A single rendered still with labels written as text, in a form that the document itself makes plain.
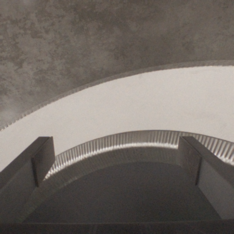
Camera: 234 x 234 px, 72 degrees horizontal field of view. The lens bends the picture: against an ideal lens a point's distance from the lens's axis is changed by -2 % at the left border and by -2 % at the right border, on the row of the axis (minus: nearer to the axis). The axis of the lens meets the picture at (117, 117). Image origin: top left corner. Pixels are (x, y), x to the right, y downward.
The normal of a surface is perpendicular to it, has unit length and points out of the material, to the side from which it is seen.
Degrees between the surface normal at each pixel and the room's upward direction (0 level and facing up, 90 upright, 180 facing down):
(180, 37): 0
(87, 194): 29
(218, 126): 90
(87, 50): 0
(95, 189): 25
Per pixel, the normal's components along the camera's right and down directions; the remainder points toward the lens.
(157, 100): -0.28, -0.76
